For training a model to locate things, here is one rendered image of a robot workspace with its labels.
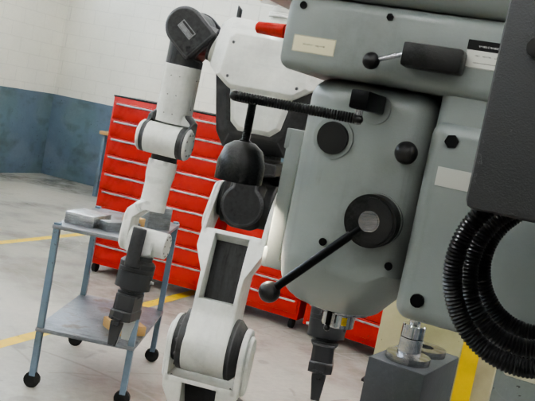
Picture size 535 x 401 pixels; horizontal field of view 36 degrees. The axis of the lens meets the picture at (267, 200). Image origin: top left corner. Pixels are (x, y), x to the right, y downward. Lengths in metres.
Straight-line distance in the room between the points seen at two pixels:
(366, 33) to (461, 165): 0.21
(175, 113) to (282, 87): 0.29
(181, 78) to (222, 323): 0.59
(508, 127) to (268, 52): 1.17
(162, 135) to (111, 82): 10.25
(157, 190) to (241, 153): 0.86
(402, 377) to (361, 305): 0.52
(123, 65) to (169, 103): 10.15
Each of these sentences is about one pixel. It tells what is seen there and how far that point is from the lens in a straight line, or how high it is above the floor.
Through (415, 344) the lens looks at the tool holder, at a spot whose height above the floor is 1.17.
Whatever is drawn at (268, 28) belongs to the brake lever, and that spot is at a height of 1.70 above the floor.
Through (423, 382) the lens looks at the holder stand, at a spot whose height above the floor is 1.12.
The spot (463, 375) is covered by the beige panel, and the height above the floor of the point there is 0.81.
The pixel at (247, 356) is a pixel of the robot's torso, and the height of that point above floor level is 1.01.
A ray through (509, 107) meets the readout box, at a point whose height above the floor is 1.61.
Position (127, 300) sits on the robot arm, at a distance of 2.07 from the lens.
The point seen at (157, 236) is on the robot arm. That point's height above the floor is 1.21.
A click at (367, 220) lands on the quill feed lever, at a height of 1.46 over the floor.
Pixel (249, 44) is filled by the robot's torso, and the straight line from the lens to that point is 1.92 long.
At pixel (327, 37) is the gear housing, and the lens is 1.11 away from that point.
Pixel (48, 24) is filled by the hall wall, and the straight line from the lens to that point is 12.54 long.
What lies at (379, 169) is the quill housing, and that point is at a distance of 1.10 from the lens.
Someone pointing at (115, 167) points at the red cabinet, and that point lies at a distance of 6.78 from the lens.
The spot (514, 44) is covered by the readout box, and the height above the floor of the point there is 1.67.
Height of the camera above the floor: 1.57
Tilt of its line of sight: 6 degrees down
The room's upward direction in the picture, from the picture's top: 11 degrees clockwise
